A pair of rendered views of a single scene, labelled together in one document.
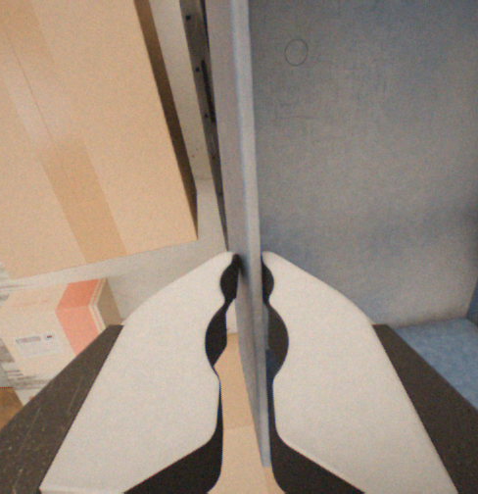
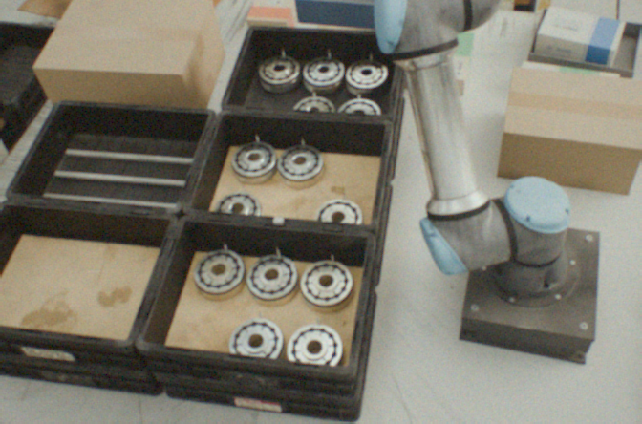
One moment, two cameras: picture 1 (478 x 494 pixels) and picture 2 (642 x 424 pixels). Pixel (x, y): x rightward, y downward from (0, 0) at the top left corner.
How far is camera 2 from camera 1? 1.68 m
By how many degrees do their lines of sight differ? 42
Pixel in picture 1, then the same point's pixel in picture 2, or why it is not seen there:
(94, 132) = not seen: hidden behind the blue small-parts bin
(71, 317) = (285, 11)
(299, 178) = not seen: outside the picture
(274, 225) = not seen: outside the picture
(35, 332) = not seen: outside the picture
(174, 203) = not seen: hidden behind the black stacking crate
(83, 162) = not seen: hidden behind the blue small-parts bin
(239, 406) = (203, 36)
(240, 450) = (182, 22)
